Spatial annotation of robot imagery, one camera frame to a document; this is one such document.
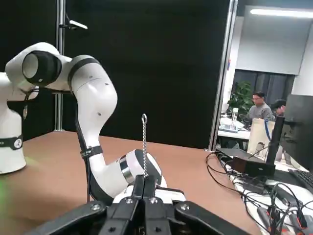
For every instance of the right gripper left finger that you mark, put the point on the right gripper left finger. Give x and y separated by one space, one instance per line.
122 215

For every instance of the black keyboard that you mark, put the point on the black keyboard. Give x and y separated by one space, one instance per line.
304 178

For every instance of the ceiling light strip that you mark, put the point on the ceiling light strip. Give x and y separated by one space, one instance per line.
281 12

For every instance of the white background desk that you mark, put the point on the white background desk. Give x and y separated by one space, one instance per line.
232 133

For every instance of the person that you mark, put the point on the person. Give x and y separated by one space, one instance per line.
260 111
278 106

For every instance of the aluminium frame post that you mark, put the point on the aluminium frame post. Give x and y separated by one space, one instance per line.
223 73
60 73

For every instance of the dark brown rectangular box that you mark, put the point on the dark brown rectangular box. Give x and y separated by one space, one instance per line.
254 167

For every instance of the green potted plant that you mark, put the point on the green potted plant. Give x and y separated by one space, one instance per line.
242 95

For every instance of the grey hub with red plugs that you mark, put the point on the grey hub with red plugs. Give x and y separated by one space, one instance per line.
293 220

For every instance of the black computer monitor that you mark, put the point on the black computer monitor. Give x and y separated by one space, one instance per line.
298 127

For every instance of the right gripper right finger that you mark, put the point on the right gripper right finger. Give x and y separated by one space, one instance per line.
166 218

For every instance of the grey mounted camera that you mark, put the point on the grey mounted camera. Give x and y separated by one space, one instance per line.
77 24

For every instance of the small black adapter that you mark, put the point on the small black adapter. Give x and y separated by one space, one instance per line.
254 186

